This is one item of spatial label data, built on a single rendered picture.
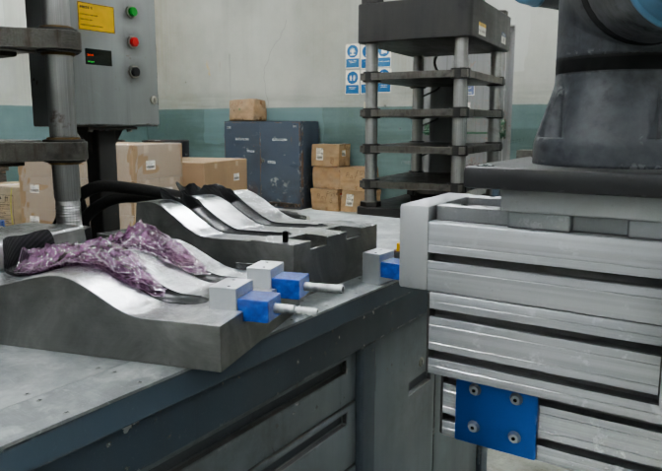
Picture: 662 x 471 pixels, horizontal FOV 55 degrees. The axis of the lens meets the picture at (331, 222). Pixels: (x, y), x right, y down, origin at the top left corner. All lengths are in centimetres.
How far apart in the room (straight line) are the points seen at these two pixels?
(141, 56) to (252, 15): 722
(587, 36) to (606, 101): 6
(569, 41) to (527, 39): 687
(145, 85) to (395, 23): 343
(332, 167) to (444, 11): 355
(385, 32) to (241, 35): 429
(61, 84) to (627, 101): 127
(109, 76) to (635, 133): 147
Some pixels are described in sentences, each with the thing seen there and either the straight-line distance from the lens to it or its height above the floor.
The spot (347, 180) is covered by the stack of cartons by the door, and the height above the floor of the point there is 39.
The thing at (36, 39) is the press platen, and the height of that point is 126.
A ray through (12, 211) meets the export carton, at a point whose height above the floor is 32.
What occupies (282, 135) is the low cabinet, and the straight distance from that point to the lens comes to 809.
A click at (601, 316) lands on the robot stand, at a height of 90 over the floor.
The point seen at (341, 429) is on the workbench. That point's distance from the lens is 120.
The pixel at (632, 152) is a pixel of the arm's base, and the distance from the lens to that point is 60.
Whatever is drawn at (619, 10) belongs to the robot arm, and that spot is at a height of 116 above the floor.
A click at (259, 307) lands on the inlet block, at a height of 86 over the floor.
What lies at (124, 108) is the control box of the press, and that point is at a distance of 185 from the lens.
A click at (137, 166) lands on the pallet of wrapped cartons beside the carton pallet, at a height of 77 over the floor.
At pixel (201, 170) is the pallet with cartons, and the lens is 563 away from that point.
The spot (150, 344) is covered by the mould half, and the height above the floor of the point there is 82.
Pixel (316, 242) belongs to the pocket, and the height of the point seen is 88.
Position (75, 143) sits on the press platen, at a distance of 158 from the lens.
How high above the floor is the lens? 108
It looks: 9 degrees down
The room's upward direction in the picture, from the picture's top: straight up
